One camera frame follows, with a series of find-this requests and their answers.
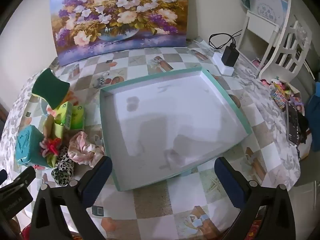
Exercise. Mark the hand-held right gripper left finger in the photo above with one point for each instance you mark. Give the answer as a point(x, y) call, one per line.
point(97, 180)

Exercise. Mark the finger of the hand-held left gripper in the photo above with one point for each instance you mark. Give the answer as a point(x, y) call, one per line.
point(2, 177)
point(17, 181)

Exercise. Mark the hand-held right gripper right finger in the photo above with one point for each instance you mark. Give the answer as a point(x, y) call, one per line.
point(230, 182)

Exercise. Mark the pink floral scrunchie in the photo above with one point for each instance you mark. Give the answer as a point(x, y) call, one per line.
point(82, 150)

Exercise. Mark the green tissue packet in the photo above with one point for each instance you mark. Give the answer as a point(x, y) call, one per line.
point(78, 117)
point(65, 115)

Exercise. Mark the shallow teal cardboard box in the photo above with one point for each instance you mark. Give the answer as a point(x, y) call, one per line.
point(175, 117)

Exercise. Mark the green and yellow sponge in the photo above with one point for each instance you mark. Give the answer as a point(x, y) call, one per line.
point(51, 87)

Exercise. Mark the leopard print scrunchie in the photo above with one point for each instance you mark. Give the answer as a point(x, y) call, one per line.
point(62, 171)

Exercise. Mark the teal plastic toy case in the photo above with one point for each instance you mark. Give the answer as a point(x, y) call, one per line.
point(27, 145)

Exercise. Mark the red patterned cloth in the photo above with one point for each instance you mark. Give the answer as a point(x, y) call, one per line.
point(255, 230)

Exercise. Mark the yellow-green paper packet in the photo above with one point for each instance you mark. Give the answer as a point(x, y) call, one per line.
point(53, 127)

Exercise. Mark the grey floral tablecloth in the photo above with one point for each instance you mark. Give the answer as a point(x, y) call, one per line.
point(275, 130)

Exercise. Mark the black flat device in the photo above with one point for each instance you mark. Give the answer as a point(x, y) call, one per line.
point(293, 122)

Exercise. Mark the colourful patterned roll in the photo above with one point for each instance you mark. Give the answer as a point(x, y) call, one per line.
point(278, 96)

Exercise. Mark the dark blue bag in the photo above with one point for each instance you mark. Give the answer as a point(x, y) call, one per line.
point(314, 117)

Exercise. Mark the white power strip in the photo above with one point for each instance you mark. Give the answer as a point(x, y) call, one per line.
point(226, 70)

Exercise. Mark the pink toy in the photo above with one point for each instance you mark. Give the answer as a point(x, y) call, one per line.
point(256, 62)

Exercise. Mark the black charger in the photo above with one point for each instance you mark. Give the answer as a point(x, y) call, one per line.
point(230, 56)

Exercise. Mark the white wooden chair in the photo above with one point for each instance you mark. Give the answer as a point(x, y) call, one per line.
point(280, 55)

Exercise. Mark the white wooden rack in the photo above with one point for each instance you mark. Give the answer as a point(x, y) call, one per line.
point(260, 21)

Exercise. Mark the flower painting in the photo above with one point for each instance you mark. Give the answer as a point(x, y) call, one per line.
point(120, 17)

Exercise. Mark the white printed box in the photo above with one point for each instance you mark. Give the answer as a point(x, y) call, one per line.
point(270, 5)

